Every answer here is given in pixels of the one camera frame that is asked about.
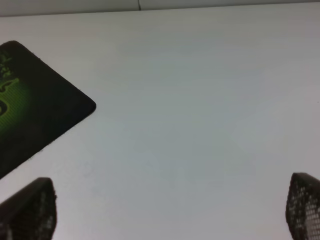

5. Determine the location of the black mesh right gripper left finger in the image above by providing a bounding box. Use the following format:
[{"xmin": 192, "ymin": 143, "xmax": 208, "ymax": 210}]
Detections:
[{"xmin": 0, "ymin": 177, "xmax": 57, "ymax": 240}]

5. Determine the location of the black green logo mouse pad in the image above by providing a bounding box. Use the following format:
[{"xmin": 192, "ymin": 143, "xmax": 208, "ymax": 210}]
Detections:
[{"xmin": 0, "ymin": 40, "xmax": 97, "ymax": 178}]

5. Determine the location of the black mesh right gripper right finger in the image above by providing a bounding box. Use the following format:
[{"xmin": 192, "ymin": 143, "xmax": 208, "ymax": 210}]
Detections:
[{"xmin": 285, "ymin": 172, "xmax": 320, "ymax": 240}]

